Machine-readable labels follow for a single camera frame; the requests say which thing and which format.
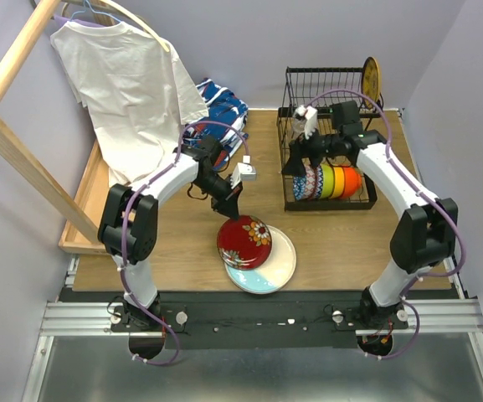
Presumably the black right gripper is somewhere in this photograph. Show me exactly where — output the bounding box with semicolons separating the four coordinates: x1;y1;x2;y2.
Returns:
281;121;343;178

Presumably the red patterned bowl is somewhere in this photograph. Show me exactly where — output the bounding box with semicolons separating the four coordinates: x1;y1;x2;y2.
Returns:
293;165;324;201

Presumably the green bowl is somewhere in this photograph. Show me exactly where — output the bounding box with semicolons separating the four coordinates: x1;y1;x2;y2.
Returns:
321;164;336;198

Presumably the red floral plate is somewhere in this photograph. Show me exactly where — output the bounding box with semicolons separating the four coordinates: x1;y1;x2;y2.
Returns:
217;215;272;271

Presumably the yellow bowl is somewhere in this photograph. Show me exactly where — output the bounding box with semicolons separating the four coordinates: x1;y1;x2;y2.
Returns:
332;166;345;198

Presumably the orange-red bowl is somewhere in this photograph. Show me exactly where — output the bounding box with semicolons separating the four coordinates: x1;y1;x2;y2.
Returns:
342;167;362;198

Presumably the white and blue plate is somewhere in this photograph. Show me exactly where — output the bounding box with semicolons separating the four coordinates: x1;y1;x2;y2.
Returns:
224;226;297;295

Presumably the yellow patterned dark-rimmed plate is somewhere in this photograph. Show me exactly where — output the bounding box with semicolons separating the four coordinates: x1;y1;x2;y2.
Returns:
361;56;382;101

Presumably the clear faceted drinking glass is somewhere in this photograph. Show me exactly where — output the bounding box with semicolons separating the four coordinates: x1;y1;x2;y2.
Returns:
291;113;306;136

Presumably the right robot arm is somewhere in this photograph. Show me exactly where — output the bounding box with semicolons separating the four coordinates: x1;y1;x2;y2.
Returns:
282;100;458;328

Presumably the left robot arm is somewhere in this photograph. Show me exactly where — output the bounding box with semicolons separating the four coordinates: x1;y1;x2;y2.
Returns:
98;137;242;331

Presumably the blue patterned cloth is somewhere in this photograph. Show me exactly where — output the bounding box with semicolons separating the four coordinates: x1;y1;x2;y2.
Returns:
183;78;249;171

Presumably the white t-shirt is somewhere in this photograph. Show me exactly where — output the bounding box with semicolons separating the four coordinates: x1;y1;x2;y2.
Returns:
50;21;208;185

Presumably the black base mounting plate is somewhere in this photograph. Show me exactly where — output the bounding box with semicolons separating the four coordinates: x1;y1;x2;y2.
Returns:
108;291;408;350

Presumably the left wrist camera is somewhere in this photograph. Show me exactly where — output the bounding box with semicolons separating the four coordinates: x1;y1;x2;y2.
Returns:
230;155;257;189

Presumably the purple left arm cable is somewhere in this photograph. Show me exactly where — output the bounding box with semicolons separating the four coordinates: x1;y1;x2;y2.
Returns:
120;121;253;311

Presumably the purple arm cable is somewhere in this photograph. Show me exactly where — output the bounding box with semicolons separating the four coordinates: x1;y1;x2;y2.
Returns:
306;88;468;299
120;121;253;311

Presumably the black wire dish rack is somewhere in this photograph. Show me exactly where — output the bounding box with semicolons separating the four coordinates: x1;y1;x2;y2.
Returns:
277;66;383;211

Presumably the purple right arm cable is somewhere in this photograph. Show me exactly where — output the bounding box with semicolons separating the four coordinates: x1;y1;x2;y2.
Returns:
306;88;468;299

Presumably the aluminium rail frame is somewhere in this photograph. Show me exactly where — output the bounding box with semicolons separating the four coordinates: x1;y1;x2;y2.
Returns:
23;288;483;401

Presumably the wooden clothes rack frame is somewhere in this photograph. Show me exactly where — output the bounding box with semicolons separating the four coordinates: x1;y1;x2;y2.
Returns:
0;1;98;243

